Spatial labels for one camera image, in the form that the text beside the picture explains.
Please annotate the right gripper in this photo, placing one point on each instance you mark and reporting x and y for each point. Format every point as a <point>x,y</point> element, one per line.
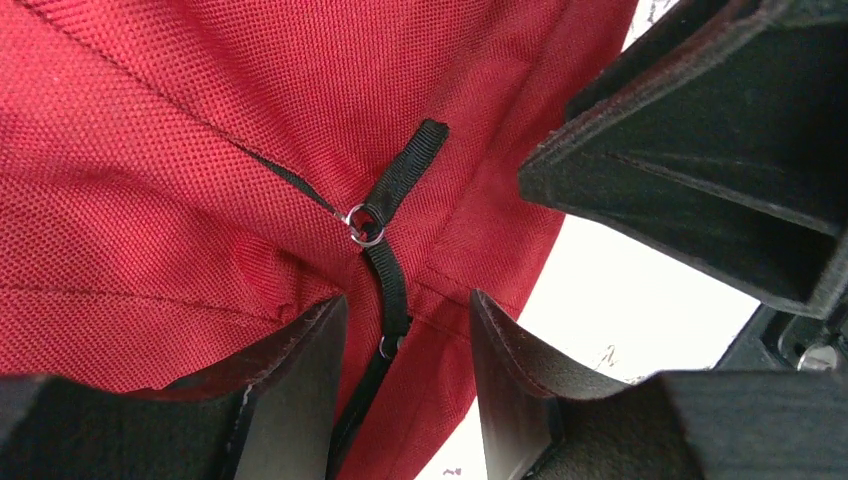
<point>773,340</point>

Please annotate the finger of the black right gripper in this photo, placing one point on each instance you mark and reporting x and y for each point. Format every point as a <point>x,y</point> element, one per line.
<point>719,138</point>

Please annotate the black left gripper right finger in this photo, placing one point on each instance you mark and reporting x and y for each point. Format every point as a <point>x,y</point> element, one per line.
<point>546,416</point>

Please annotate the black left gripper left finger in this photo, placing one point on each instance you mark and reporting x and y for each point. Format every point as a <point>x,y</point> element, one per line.
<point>265,412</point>

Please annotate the red backpack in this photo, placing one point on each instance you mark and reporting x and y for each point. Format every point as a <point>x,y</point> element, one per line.
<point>175,175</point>

